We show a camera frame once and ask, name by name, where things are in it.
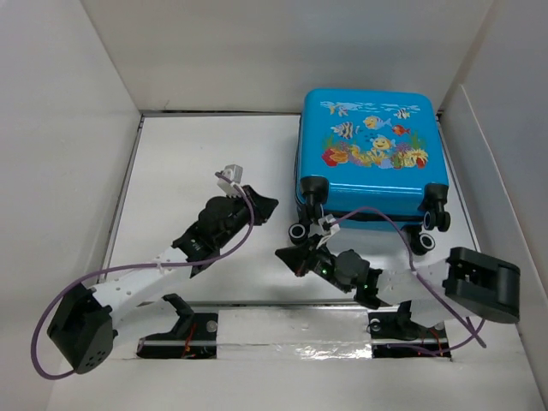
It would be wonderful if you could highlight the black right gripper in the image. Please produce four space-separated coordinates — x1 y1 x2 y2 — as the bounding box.
276 234 351 294

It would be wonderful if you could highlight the aluminium table rail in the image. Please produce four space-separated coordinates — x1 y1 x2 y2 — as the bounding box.
111 302 476 360

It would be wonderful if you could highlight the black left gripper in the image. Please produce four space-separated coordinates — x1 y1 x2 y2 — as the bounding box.
215 186 277 249

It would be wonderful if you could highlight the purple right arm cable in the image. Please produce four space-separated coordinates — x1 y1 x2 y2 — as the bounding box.
329 207 488 356

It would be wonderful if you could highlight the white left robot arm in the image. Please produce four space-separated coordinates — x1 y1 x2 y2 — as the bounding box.
47 185 279 374

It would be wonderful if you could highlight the blue kids suitcase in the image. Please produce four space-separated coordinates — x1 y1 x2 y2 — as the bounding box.
289 88 451 256

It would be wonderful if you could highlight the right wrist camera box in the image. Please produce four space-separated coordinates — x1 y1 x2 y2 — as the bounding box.
317 214 341 248

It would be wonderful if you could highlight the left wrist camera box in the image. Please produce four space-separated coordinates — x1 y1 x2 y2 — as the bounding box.
215 164 243 197

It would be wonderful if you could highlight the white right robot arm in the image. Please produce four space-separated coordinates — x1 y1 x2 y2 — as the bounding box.
275 235 521 337

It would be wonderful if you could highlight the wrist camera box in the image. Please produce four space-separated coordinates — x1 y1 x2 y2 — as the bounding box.
215 164 243 197
317 214 341 248

